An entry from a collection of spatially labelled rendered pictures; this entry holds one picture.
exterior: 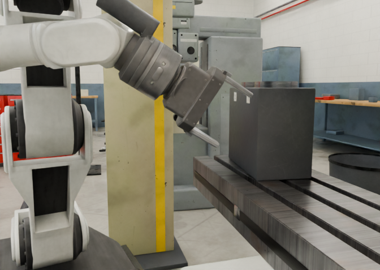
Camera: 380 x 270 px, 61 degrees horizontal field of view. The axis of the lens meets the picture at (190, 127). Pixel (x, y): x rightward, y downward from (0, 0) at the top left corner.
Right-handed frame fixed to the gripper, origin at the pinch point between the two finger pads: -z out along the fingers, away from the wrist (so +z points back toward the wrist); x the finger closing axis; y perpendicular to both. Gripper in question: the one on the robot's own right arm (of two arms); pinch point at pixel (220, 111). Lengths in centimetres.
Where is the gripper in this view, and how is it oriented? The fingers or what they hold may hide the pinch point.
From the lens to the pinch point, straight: 57.7
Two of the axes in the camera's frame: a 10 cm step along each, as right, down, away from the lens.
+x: 5.5, -8.2, -1.5
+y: -1.4, -2.6, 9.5
